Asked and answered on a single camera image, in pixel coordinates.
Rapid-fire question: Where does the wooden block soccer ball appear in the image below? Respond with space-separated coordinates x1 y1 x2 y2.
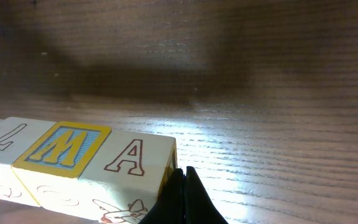
11 121 111 211

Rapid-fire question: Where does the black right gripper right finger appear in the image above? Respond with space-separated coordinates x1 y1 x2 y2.
184 166 227 224

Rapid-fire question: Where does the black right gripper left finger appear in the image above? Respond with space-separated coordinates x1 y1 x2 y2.
139 169 184 224

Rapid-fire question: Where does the wooden block red scribble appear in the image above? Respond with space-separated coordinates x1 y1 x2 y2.
80 131 177 223

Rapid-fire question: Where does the teal block umbrella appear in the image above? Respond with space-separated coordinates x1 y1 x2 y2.
0 117 55 207

